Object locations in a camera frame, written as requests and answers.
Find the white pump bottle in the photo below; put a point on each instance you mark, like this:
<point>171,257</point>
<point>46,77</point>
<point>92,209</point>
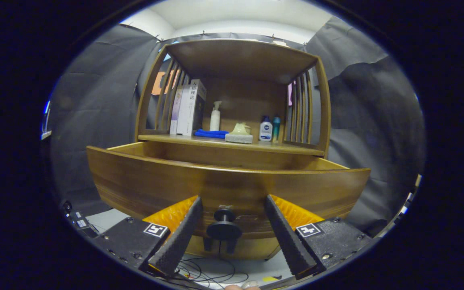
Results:
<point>215,121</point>

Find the black controller box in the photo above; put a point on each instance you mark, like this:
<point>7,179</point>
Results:
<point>82,222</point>

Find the white lotion bottle blue cap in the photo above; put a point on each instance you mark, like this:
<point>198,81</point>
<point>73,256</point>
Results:
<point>265,131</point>

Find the folded blue cloth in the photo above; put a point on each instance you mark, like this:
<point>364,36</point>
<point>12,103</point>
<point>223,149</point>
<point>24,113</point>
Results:
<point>210,133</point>

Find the wooden cabinet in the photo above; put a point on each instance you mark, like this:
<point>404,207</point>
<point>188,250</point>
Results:
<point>240,56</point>

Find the teal bottle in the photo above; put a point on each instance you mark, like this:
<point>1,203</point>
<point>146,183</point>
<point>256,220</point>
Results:
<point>276,127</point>

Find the thin pale purple book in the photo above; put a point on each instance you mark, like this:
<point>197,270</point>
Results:
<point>175,112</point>

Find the wooden drawer with black knob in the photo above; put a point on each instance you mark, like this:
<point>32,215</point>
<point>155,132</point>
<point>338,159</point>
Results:
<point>224,185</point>

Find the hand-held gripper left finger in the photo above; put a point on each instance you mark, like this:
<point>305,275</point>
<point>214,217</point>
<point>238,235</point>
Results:
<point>183,237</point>

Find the wooden countertop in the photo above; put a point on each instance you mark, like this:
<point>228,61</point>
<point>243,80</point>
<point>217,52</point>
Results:
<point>216,141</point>

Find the pale green sponge brush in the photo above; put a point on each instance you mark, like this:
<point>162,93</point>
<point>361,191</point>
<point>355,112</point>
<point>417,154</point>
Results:
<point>239,138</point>

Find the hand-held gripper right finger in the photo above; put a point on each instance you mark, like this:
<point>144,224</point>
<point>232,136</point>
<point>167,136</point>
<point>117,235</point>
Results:
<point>286,241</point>

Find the thick white book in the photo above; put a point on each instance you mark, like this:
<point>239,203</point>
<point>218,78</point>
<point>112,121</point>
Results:
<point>187,108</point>

